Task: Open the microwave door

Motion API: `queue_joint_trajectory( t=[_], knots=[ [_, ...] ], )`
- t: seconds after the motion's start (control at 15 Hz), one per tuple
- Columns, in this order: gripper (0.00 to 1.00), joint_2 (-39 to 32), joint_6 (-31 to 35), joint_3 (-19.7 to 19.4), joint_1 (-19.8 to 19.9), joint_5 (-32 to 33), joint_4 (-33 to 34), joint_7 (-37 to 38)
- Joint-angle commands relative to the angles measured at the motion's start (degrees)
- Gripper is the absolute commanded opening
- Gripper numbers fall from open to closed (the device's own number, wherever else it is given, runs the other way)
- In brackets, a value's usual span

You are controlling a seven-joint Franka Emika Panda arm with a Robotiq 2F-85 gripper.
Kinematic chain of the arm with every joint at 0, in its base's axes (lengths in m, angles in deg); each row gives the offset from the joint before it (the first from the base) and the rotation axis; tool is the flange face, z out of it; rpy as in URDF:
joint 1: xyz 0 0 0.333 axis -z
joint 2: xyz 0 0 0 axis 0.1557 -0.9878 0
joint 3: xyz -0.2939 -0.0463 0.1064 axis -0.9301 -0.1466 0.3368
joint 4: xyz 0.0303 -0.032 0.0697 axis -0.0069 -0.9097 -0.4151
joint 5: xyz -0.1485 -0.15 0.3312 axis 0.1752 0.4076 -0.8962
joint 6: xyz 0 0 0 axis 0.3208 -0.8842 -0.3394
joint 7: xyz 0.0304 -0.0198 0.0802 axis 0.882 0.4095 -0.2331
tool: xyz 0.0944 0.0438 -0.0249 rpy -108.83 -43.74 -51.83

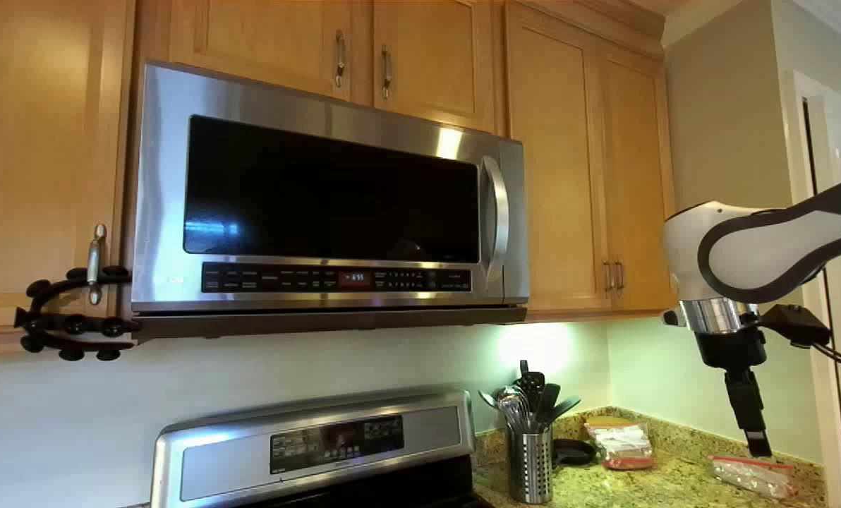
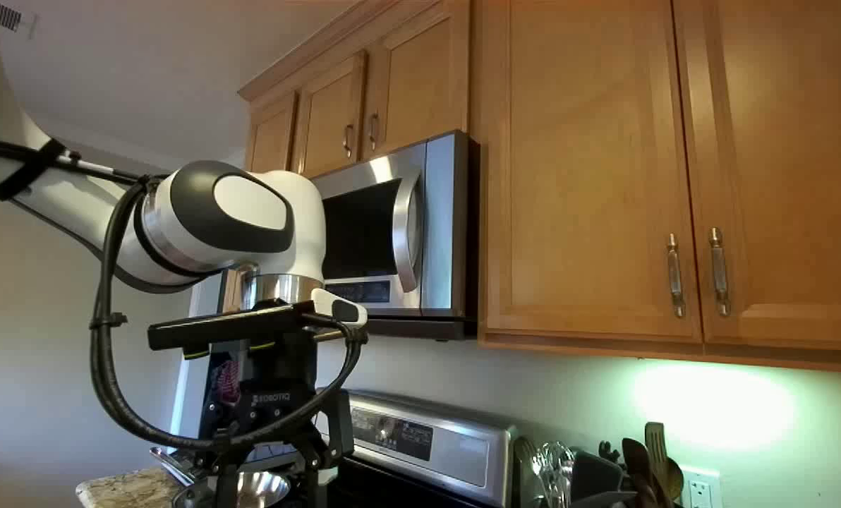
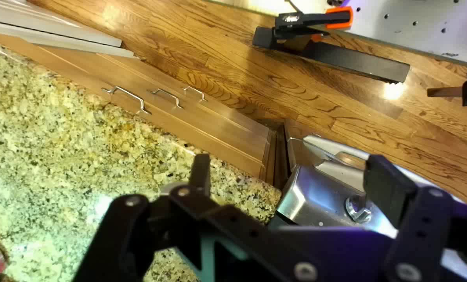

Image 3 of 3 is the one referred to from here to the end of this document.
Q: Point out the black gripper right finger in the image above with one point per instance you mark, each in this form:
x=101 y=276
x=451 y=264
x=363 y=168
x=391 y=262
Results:
x=420 y=217

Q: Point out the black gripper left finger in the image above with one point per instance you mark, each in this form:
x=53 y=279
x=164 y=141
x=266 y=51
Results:
x=130 y=232

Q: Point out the white pegboard robot base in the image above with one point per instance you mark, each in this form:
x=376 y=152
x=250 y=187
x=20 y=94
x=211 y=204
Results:
x=429 y=27

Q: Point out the stainless steel stove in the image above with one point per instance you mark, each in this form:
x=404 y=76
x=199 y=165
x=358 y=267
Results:
x=324 y=188

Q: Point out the wooden base cabinet drawers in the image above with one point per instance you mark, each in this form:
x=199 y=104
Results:
x=210 y=126

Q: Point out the black orange bar clamp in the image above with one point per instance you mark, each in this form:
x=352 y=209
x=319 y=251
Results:
x=302 y=35

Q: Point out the white baseboard trim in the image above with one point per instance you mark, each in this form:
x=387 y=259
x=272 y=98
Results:
x=37 y=26

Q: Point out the silver drawer handle near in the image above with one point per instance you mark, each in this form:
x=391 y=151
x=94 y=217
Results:
x=141 y=102

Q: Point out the silver drawer handle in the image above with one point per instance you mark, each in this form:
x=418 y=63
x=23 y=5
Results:
x=169 y=96
x=199 y=94
x=141 y=102

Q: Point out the silver drawer handle middle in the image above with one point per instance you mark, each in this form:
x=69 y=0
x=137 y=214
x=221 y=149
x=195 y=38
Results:
x=169 y=96

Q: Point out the silver drawer handle far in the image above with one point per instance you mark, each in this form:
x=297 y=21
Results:
x=199 y=94

